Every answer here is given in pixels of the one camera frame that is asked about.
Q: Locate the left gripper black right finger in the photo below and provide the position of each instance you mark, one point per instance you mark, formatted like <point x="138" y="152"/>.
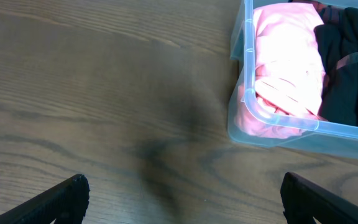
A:
<point x="305" y="202"/>

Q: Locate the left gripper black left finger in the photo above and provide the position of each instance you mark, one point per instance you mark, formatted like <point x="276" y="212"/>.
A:
<point x="65" y="203"/>

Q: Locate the pink garment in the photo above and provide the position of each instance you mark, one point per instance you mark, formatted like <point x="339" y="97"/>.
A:
<point x="286" y="94"/>

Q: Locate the black garment with tape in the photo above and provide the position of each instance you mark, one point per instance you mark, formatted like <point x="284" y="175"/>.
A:
<point x="338" y="48"/>

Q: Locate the red blue plaid shirt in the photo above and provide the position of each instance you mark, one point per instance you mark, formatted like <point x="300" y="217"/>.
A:
<point x="328" y="13"/>

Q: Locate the clear plastic storage bin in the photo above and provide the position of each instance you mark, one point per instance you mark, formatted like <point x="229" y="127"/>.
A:
<point x="316" y="136"/>

